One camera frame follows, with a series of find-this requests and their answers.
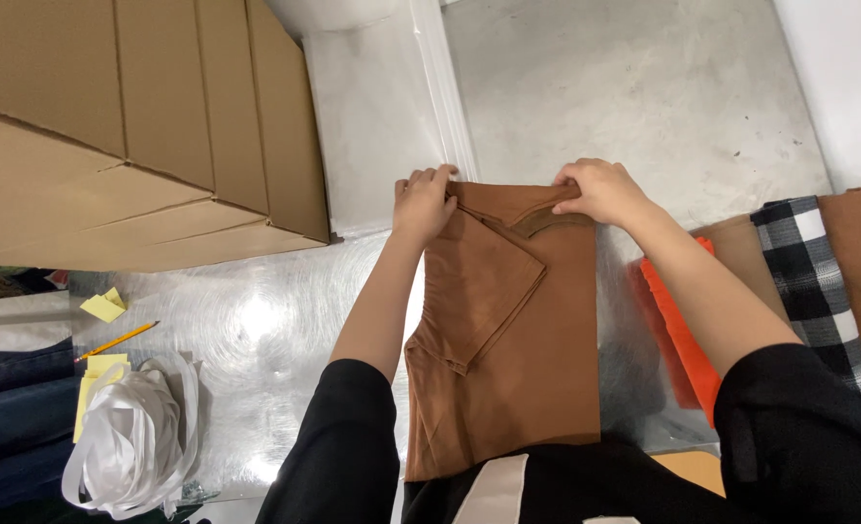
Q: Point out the stack of dark denim garments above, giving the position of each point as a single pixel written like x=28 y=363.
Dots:
x=15 y=407

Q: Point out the crumpled yellow sticky note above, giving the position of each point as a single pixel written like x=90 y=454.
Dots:
x=104 y=305

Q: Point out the yellow sticky note pad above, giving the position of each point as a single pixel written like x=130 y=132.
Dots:
x=94 y=386

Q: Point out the person's black top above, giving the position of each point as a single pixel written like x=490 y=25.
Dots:
x=569 y=466

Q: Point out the orange folded garment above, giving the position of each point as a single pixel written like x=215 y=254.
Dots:
x=682 y=342

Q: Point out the bundle of white ribbon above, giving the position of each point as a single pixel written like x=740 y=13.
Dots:
x=136 y=437

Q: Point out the stack of clear plastic bags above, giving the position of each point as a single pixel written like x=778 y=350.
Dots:
x=394 y=109

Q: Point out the yellow pencil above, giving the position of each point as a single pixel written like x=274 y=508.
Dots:
x=116 y=341

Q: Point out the person's left hand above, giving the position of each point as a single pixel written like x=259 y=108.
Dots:
x=420 y=209

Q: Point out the person's right hand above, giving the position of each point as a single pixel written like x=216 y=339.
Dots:
x=605 y=191

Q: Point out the large cardboard box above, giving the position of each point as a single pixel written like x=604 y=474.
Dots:
x=132 y=124

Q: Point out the brown shirt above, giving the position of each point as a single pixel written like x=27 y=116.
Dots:
x=507 y=327

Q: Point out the black white plaid garment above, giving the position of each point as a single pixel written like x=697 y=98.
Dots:
x=816 y=298

